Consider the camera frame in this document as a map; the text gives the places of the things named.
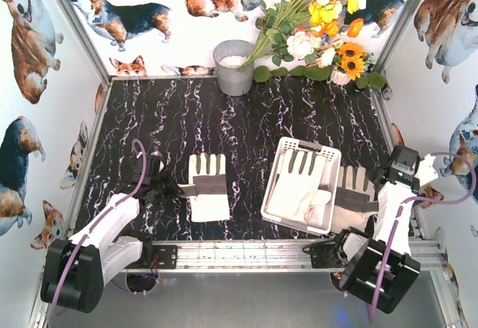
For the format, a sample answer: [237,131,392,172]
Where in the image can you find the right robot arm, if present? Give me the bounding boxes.
[332,145,420,321]

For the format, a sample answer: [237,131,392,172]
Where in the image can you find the grey metal bucket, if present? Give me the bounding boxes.
[213,40,254,96]

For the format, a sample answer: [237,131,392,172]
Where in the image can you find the right aluminium post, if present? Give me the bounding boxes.
[373,0,420,74]

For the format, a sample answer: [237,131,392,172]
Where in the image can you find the aluminium front rail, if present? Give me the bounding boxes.
[44,240,449,271]

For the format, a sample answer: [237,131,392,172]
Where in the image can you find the white glove grey palm patch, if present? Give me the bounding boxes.
[179,152,230,223]

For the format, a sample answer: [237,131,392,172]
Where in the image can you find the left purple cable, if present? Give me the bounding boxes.
[50,139,146,316]

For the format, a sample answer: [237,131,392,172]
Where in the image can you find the left aluminium post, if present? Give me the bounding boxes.
[56,0,111,83]

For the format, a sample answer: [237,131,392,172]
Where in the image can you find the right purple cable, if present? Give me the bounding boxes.
[367,151,477,324]

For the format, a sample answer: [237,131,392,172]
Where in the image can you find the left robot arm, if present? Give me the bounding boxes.
[40,154,181,313]

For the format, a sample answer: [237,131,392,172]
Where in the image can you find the small white sunflower pot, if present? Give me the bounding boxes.
[329,66,352,86]

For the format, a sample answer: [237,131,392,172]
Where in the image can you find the purple cable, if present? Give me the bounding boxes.
[50,139,146,316]
[367,151,477,324]

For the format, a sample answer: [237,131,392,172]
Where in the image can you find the aluminium post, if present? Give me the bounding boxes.
[373,0,420,74]
[56,0,111,83]

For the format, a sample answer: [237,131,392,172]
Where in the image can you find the artificial flower bouquet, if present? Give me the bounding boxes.
[243,0,367,67]

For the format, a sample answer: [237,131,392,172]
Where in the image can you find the white perforated storage basket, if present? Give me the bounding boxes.
[261,137,341,235]

